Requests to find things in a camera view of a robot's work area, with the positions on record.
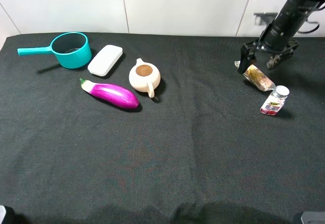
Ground candy bottle with silver cap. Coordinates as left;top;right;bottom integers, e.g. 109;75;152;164
259;85;289;116

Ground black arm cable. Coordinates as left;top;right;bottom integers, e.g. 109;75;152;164
297;18;320;34

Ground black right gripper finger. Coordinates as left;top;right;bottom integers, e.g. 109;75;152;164
238;43;256;74

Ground teal saucepan with handle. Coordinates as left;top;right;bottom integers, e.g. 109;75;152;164
17;32;92;69

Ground beige ceramic teapot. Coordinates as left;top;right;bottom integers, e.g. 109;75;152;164
128;58;161;98

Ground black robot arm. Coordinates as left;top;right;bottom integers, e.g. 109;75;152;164
238;0;324;74

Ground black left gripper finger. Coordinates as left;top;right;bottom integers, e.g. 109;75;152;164
267;53;288;70

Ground snack bar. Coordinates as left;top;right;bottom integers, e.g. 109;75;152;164
242;65;276;91

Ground purple toy eggplant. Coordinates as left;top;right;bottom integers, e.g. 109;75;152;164
79;78;140;109

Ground black cloth table cover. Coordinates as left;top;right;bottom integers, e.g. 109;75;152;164
1;33;324;223

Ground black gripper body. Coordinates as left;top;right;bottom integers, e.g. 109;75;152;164
241;23;299;57

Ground white rectangular box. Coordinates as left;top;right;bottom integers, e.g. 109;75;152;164
87;45;123;77

